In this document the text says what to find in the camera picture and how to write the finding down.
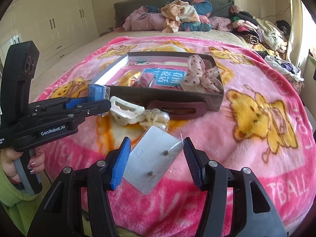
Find blue small box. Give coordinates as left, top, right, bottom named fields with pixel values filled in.
left=87, top=84, right=111, bottom=117

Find earrings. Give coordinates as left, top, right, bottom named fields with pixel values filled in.
left=123, top=126, right=183, bottom=195

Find white hair claw clip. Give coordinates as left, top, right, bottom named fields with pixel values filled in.
left=110, top=96, right=145, bottom=126

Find white pearl bead jewelry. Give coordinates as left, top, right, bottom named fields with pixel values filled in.
left=140, top=108, right=170, bottom=131

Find yellow rings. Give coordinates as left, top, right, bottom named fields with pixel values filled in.
left=117, top=70, right=141, bottom=87

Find pink fluffy pompom hair tie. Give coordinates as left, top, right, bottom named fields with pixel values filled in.
left=136, top=75, right=156, bottom=88

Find sheer dotted ribbon bow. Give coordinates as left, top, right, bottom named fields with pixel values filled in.
left=179, top=54, right=223, bottom=93

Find green sleeve forearm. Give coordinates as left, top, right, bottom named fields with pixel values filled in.
left=0, top=167, right=49, bottom=236

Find person's left hand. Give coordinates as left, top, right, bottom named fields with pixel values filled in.
left=1, top=148, right=46, bottom=184

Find pink cartoon bear blanket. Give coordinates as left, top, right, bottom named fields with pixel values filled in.
left=38, top=36, right=315, bottom=236

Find dark cardboard box tray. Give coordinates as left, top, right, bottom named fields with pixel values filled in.
left=90, top=51, right=224, bottom=111

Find white wardrobe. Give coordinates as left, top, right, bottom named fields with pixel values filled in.
left=1, top=0, right=99, bottom=78

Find pink bedding bundle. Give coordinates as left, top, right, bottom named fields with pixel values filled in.
left=123, top=5, right=166, bottom=32

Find pile of clothes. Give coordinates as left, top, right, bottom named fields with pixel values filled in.
left=209, top=4, right=305, bottom=92

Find orange floral cloth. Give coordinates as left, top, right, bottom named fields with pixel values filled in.
left=160, top=0, right=200, bottom=33

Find dark blue floral quilt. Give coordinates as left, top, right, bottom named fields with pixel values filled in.
left=145, top=0, right=213, bottom=32

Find grey quilted headboard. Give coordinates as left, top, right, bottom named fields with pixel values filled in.
left=114, top=0, right=235, bottom=27

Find cream curtain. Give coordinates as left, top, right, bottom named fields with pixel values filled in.
left=287, top=0, right=315, bottom=74

